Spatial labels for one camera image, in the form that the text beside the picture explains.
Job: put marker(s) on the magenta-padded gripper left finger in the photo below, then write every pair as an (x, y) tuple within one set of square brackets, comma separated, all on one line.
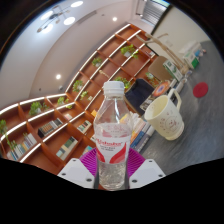
[(75, 171)]

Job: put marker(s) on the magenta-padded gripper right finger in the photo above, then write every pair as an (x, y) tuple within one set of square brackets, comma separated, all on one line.
[(148, 170)]

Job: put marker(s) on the clear plastic water bottle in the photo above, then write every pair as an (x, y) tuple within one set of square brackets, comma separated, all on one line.
[(112, 150)]

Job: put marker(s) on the cream white mug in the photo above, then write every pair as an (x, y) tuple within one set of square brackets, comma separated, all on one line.
[(165, 121)]

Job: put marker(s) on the black office chair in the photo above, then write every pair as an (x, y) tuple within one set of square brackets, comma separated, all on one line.
[(138, 95)]

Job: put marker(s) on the stack of dark books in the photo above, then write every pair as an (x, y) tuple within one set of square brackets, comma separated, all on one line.
[(160, 90)]

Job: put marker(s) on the flat round red coaster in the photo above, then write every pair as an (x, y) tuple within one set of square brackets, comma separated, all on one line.
[(200, 90)]

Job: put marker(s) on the recessed round ceiling light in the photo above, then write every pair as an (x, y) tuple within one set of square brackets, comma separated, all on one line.
[(58, 76), (114, 19)]

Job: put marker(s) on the tan brown board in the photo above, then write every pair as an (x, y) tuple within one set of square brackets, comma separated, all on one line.
[(158, 68)]

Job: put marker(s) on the tall green white carton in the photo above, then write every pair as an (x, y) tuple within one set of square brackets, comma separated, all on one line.
[(173, 70)]

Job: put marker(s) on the small green white box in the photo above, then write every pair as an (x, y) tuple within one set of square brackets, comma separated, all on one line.
[(192, 60)]

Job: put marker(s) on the branched ceiling lamp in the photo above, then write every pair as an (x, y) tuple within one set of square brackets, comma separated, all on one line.
[(63, 18)]

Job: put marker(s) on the grey white curtain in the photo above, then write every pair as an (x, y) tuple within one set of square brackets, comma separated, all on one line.
[(155, 11)]

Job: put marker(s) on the wooden wall shelf unit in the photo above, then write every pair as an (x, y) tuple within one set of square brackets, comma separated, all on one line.
[(50, 133)]

